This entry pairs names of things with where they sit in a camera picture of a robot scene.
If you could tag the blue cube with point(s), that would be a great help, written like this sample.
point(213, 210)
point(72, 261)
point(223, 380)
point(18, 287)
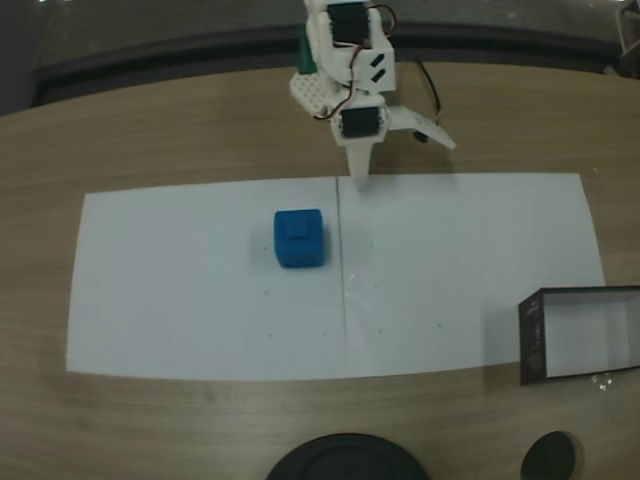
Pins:
point(299, 240)

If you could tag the dark box white inside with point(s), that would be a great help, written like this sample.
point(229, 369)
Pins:
point(532, 340)

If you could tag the green table clamp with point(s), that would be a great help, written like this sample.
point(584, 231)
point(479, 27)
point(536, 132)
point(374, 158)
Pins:
point(306, 57)

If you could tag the white paper sheet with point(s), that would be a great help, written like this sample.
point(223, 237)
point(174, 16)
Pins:
point(440, 260)
point(200, 290)

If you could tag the black round stand base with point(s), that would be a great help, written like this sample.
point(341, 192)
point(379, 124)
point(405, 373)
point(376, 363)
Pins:
point(345, 460)

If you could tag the small black gripper camera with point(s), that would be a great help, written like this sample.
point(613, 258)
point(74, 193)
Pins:
point(421, 135)

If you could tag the grey metal chair frame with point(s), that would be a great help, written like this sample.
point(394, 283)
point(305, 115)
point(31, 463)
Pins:
point(627, 40)

